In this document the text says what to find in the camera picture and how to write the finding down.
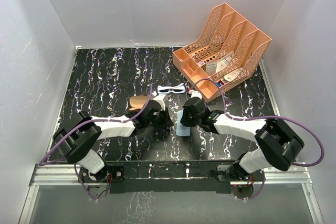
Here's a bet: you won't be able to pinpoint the brown glasses case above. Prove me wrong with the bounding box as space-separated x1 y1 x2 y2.
129 95 148 111

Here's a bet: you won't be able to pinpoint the grey folded pouch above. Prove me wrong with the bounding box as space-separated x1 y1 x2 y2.
205 62 217 76

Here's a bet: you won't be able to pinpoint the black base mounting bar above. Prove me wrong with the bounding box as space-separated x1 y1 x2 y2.
79 161 263 198

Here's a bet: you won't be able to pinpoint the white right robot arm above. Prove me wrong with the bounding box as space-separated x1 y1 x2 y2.
180 97 304 180

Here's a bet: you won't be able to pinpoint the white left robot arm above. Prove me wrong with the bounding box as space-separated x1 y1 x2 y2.
52 100 173 182

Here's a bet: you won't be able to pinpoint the aluminium frame rail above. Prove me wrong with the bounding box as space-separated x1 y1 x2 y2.
31 164 312 185

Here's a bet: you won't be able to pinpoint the white round disc item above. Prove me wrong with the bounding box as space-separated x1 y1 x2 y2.
224 68 242 82

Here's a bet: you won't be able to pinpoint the red and blue small items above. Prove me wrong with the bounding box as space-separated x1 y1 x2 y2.
216 81 225 87

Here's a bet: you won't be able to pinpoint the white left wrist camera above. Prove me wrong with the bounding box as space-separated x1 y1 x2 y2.
153 93 167 111

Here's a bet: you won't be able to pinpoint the light blue cleaning cloth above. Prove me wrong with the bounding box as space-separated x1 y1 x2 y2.
176 110 190 137

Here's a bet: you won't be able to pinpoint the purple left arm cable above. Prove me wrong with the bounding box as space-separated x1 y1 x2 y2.
38 84 155 166

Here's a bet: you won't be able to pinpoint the white sunglasses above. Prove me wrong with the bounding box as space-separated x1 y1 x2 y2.
157 83 186 94

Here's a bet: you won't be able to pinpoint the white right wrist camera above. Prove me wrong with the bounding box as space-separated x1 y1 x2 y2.
187 89 203 100

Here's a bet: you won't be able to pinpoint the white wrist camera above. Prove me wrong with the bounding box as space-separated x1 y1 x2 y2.
153 93 167 111
187 89 203 100

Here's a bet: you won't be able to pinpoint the peach plastic desk organizer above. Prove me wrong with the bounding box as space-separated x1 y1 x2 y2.
173 3 271 102

